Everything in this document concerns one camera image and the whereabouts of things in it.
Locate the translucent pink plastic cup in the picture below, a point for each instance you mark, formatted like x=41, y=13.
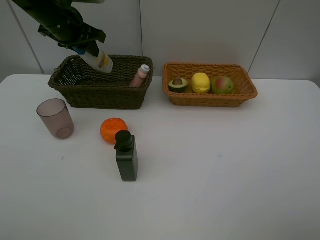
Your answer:
x=56, y=117

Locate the green red pear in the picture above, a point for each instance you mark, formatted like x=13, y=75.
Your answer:
x=222, y=85

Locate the orange tangerine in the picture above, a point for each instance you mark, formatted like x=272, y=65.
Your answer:
x=110, y=128

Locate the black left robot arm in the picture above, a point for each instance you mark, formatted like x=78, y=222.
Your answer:
x=50, y=7

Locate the dark brown wicker basket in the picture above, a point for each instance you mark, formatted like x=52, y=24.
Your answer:
x=84, y=87

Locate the yellow lemon toy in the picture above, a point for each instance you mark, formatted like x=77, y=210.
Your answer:
x=200, y=83

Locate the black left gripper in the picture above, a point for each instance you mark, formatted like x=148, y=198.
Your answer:
x=71, y=35

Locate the orange wicker basket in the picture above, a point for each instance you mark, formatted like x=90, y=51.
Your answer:
x=244, y=89

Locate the pink bottle white cap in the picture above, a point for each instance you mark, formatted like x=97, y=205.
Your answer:
x=140, y=76

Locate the white blue-capped shampoo bottle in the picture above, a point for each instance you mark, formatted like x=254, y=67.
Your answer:
x=102, y=63

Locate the black pump bottle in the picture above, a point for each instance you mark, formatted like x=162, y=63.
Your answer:
x=126, y=156

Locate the halved avocado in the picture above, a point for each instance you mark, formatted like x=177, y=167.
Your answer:
x=178, y=85

